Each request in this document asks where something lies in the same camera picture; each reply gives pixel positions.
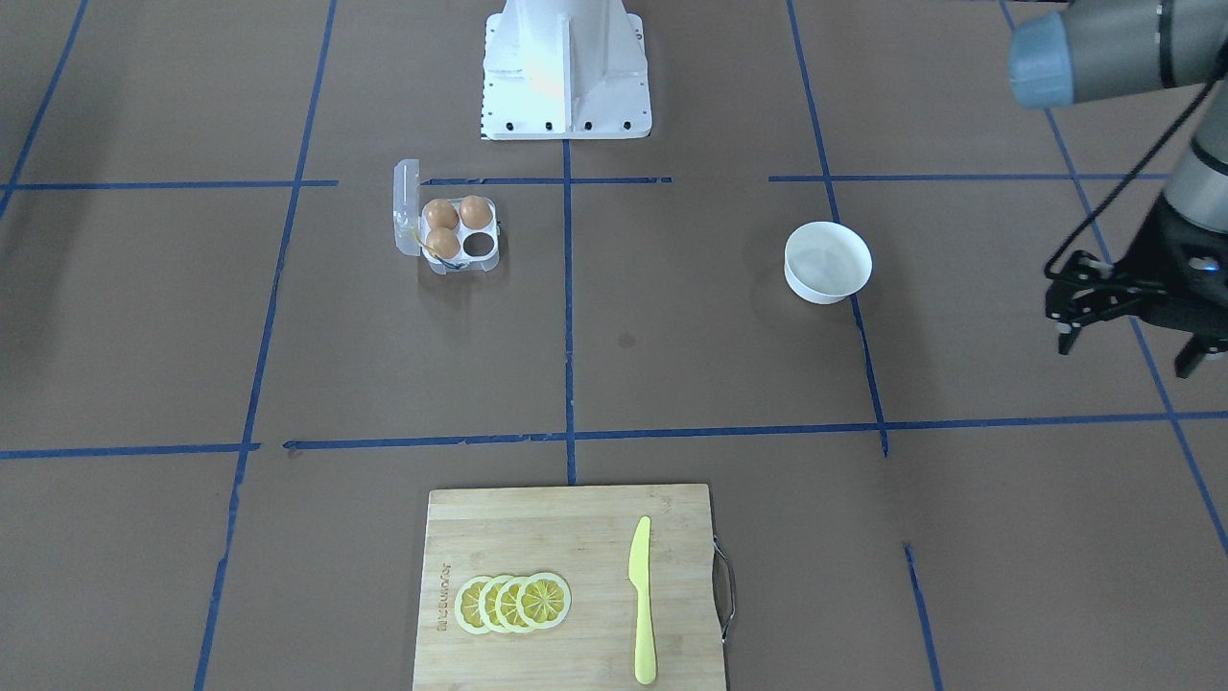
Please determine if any wooden cutting board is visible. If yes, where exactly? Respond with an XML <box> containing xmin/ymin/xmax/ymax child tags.
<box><xmin>413</xmin><ymin>484</ymin><xmax>729</xmax><ymax>690</ymax></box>

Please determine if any yellow plastic knife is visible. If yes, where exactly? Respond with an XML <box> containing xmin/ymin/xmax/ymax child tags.
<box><xmin>628</xmin><ymin>515</ymin><xmax>658</xmax><ymax>686</ymax></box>

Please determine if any brown egg in box far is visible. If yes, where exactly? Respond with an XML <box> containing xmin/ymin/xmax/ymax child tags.
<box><xmin>422</xmin><ymin>200</ymin><xmax>461</xmax><ymax>233</ymax></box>

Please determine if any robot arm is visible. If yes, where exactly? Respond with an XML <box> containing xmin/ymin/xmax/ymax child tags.
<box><xmin>1008</xmin><ymin>1</ymin><xmax>1227</xmax><ymax>379</ymax></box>

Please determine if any lemon slice farthest from knife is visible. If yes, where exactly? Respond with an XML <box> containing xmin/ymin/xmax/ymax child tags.
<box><xmin>453</xmin><ymin>576</ymin><xmax>491</xmax><ymax>635</ymax></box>

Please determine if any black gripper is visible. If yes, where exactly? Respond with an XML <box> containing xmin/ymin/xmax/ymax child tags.
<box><xmin>1117</xmin><ymin>196</ymin><xmax>1227</xmax><ymax>379</ymax></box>

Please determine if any black camera cable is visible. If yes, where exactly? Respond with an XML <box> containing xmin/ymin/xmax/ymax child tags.
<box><xmin>1043</xmin><ymin>77</ymin><xmax>1217</xmax><ymax>281</ymax></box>

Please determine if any white bowl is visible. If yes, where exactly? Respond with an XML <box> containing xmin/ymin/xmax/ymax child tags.
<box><xmin>782</xmin><ymin>222</ymin><xmax>874</xmax><ymax>306</ymax></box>

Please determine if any brown egg in box near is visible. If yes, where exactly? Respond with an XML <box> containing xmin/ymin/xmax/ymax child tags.
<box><xmin>424</xmin><ymin>226</ymin><xmax>461</xmax><ymax>261</ymax></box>

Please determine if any brown egg in box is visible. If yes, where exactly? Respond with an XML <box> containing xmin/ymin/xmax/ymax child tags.
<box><xmin>422</xmin><ymin>200</ymin><xmax>461</xmax><ymax>233</ymax></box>
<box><xmin>424</xmin><ymin>226</ymin><xmax>461</xmax><ymax>261</ymax></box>

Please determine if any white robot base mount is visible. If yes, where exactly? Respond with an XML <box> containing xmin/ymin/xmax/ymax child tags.
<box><xmin>480</xmin><ymin>1</ymin><xmax>653</xmax><ymax>141</ymax></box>

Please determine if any clear plastic egg box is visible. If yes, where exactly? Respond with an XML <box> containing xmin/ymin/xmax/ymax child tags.
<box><xmin>391</xmin><ymin>160</ymin><xmax>503</xmax><ymax>275</ymax></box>

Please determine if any brown egg from bowl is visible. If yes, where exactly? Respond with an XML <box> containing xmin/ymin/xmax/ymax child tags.
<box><xmin>458</xmin><ymin>194</ymin><xmax>494</xmax><ymax>230</ymax></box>

